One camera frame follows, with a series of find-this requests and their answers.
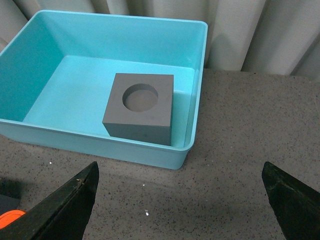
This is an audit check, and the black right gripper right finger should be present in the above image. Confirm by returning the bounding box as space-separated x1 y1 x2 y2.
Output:
261 161 320 240

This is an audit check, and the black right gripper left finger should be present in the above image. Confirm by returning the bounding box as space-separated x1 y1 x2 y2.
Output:
0 161 99 240

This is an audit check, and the orange cylinder with white numbers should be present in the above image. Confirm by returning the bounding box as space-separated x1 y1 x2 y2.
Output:
0 209 26 229

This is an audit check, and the gray cube with round hole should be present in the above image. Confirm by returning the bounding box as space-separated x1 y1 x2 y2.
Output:
102 73 174 146

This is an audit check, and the gray cube with square hole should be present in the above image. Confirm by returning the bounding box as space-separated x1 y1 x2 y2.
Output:
0 178 21 215

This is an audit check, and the blue plastic box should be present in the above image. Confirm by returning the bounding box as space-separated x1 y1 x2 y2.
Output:
0 10 208 170

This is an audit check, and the gray pleated curtain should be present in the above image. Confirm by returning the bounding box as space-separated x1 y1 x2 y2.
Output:
0 0 320 81

